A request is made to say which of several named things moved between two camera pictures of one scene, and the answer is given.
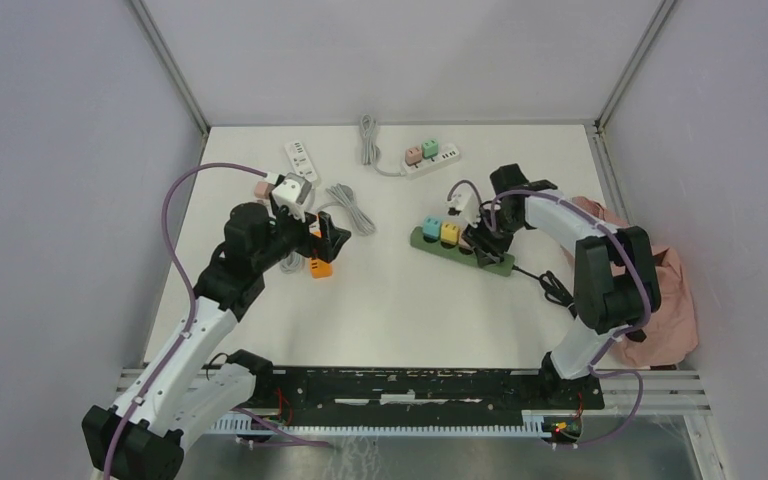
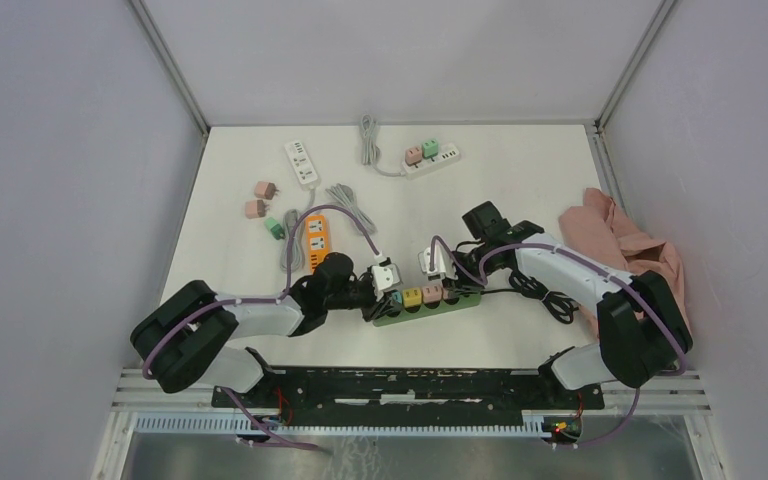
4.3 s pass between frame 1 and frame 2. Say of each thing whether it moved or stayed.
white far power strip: stayed
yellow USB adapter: moved
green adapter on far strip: stayed
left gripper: moved
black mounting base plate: stayed
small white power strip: moved
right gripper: moved
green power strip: moved
